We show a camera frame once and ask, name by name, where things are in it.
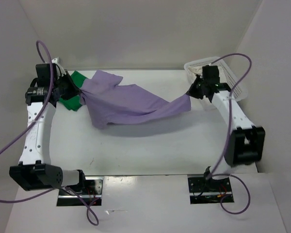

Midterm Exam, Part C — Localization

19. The cream t shirt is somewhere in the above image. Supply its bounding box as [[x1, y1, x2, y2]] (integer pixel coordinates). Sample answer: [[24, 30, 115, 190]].
[[188, 65, 226, 83]]

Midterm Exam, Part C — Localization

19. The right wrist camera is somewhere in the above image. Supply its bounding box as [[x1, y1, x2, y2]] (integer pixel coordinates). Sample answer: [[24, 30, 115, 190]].
[[202, 65, 220, 84]]

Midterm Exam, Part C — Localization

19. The white plastic basket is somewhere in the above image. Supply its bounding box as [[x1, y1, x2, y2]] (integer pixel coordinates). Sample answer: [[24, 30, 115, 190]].
[[184, 56, 248, 111]]

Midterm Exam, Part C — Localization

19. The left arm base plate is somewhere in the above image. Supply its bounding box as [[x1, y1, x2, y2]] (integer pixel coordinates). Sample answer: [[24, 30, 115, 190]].
[[56, 176, 104, 207]]

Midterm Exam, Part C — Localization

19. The lavender t shirt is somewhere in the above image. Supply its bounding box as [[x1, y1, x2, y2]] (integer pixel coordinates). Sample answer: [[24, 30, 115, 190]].
[[80, 70, 191, 129]]

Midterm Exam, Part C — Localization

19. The green t shirt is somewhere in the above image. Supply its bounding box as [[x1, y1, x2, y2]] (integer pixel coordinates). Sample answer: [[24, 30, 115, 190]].
[[59, 71, 87, 112]]

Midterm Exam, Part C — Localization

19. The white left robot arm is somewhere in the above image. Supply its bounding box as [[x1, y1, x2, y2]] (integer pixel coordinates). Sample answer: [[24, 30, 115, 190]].
[[9, 73, 87, 194]]

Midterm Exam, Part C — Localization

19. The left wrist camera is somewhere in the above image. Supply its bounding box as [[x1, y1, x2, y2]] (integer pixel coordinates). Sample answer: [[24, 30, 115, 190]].
[[35, 58, 62, 87]]

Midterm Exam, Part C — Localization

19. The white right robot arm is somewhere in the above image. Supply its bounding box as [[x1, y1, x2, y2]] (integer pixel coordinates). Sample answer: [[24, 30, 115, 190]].
[[187, 75, 265, 191]]

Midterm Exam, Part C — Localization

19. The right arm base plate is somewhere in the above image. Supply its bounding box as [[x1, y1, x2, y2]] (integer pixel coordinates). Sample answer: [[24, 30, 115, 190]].
[[187, 175, 234, 204]]

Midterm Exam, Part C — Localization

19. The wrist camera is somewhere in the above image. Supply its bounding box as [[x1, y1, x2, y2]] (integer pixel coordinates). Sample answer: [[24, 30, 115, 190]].
[[202, 65, 220, 84], [35, 58, 62, 87]]

